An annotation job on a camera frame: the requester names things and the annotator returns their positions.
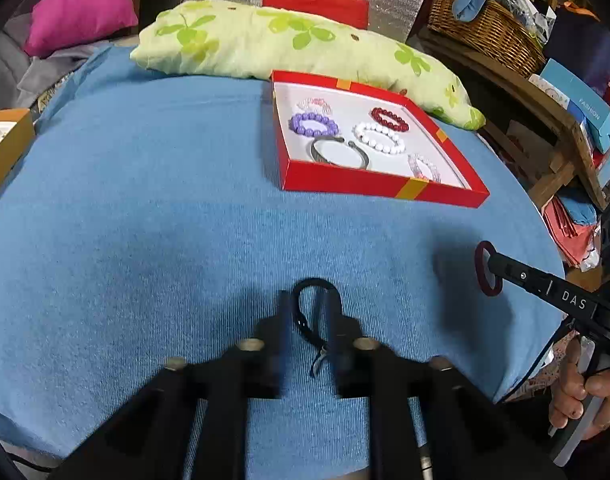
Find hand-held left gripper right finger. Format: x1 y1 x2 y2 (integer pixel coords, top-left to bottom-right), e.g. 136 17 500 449
319 289 568 480

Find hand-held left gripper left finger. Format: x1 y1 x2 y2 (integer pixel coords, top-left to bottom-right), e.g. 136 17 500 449
49 290 292 480

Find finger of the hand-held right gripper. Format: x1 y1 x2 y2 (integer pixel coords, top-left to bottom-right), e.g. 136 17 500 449
485 252 553 297

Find maroon ring bangle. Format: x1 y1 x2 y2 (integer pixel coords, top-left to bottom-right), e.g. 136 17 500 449
474 240 504 297

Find black cord bracelet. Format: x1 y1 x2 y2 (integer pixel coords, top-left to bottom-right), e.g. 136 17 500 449
290 278 342 379

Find shallow red cardboard box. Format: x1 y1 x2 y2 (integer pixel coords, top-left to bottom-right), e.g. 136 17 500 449
270 69 490 209

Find white bead bracelet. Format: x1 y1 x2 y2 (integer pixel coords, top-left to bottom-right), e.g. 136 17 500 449
353 121 407 155

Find dark red bead bracelet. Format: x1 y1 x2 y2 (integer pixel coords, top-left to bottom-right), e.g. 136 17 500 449
369 106 410 134

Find silver metal bangle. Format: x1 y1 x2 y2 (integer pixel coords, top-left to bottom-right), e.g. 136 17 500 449
309 135 371 170

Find purple bead bracelet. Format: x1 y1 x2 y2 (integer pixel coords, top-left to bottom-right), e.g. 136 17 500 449
288 112 340 139

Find pale pink bead bracelet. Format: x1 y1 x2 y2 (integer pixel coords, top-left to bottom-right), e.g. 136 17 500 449
297 97 332 115

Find person's right hand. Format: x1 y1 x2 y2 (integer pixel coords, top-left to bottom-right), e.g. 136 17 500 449
549 339 610 442

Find red paper bags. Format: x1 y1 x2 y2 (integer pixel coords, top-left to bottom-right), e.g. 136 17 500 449
541 194 602 268

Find wooden bench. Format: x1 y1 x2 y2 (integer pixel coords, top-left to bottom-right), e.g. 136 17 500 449
414 24 610 212

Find blue blanket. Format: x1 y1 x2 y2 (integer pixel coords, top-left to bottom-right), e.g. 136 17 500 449
0 45 566 478

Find blue cardboard box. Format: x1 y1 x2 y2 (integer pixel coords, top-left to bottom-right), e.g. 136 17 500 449
539 58 610 155

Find white patterned box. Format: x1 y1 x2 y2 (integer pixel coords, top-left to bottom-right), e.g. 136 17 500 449
528 73 572 109

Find wicker basket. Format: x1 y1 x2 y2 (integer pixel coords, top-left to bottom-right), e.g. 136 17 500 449
428 0 546 79

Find navy bag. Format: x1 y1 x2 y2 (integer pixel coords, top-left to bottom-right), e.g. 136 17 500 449
541 4 610 82

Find green floral pillow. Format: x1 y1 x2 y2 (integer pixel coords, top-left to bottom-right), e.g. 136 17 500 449
130 0 486 132

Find orange cardboard box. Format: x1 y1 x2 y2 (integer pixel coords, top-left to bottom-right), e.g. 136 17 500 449
0 108 36 207

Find red cushion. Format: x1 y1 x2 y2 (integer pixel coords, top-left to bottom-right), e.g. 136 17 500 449
261 0 370 29

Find grey cloth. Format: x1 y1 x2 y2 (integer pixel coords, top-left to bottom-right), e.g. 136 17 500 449
0 9 94 112

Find magenta pillow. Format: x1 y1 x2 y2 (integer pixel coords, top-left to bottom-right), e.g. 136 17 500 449
23 0 139 59

